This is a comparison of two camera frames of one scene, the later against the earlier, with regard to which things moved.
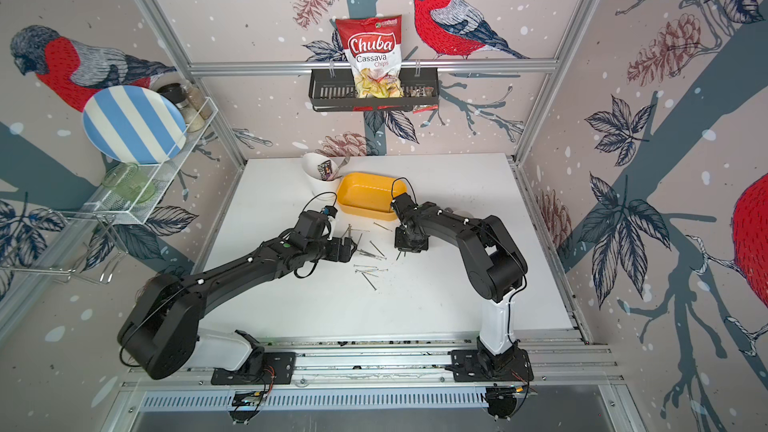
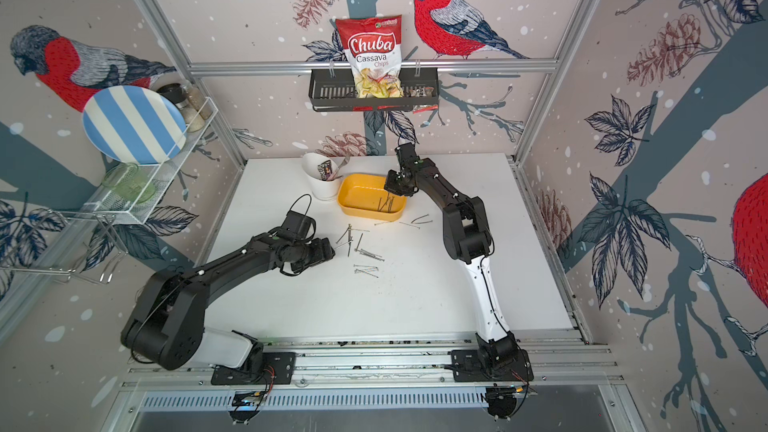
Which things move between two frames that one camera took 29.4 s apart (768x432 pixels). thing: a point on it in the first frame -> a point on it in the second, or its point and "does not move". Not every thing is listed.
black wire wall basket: (336, 88) does not move
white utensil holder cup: (323, 175) does not move
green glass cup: (129, 178) does not move
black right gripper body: (401, 241) -> (395, 185)
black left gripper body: (332, 249) -> (315, 253)
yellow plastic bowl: (369, 195) does not move
